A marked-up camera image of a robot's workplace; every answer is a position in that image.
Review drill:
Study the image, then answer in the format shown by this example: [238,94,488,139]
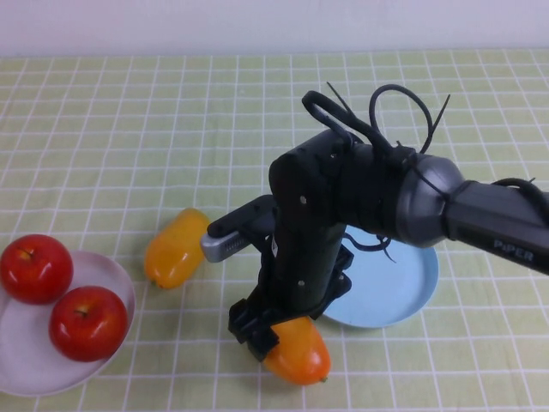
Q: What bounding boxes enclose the orange mango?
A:
[262,317,332,386]

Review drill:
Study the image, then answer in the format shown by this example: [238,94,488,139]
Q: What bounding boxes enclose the white plate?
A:
[0,250,137,397]

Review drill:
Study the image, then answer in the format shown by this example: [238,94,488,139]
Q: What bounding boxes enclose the light blue plate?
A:
[319,222,440,330]

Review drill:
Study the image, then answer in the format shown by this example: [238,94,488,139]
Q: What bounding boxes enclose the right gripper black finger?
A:
[238,324,282,363]

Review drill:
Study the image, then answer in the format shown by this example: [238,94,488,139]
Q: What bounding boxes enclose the black looped zip tie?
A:
[371,84,451,155]

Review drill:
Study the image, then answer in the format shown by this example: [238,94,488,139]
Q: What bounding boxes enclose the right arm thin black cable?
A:
[342,233,394,264]

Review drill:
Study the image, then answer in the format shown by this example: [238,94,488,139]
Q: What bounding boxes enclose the right arm looped black cable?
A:
[302,90,415,162]

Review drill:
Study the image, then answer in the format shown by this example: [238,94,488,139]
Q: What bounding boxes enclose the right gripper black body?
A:
[228,251,353,334]

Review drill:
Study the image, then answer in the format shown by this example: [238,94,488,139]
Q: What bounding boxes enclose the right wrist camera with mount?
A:
[199,195,278,264]

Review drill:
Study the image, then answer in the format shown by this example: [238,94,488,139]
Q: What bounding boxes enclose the green checked tablecloth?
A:
[0,49,549,412]

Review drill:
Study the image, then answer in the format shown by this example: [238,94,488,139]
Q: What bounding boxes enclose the yellow mango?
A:
[143,207,212,290]

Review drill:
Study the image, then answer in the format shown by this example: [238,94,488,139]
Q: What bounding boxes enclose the right arm long black cable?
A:
[492,177,549,224]

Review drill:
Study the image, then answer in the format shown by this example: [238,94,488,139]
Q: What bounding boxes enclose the red apple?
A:
[0,233,75,306]
[48,285,130,363]

